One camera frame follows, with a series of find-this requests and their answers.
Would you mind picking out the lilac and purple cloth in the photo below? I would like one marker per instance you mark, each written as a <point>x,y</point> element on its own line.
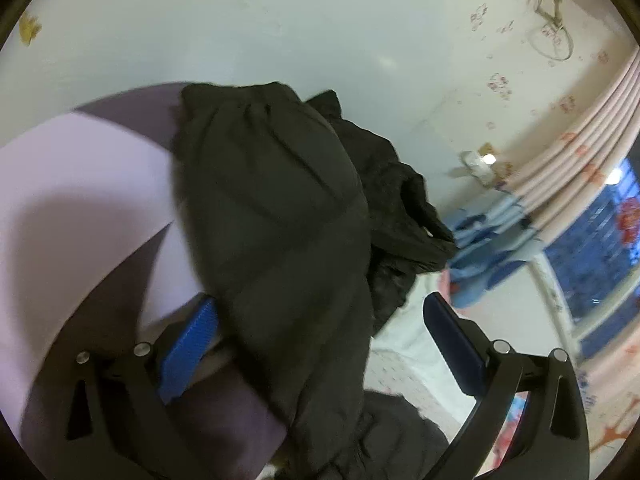
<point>75,180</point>

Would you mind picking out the blue patterned cloth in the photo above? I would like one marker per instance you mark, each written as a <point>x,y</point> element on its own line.
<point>480,260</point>

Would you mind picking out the dark grey large garment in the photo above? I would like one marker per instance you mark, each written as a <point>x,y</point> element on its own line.
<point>270,220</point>

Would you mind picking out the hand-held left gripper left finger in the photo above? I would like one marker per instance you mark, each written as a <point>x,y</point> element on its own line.
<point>186,355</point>

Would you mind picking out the white printed bed sheet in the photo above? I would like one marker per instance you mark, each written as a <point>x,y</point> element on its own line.
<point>400,357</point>

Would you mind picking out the yellow wall sticker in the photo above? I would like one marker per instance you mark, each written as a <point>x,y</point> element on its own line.
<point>29,29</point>

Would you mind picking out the window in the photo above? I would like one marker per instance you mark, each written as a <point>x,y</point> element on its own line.
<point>600,240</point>

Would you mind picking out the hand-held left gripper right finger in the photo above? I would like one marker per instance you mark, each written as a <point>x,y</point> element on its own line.
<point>456,347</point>

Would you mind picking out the pink printed curtain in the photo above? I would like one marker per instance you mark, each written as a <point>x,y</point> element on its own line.
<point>575,160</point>

